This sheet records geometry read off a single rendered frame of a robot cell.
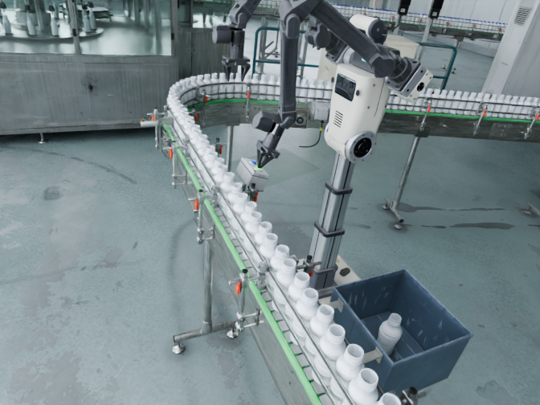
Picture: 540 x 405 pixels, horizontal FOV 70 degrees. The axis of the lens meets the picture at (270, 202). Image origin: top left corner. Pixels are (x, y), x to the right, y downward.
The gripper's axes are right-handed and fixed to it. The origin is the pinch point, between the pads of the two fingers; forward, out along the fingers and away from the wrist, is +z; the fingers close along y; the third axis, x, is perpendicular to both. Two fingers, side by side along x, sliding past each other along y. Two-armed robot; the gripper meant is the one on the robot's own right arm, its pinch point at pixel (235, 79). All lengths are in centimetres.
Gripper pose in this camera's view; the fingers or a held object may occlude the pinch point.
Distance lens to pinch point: 174.6
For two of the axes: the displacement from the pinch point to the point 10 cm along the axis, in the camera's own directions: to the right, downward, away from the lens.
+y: -9.1, 1.3, -4.0
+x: 4.1, 5.2, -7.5
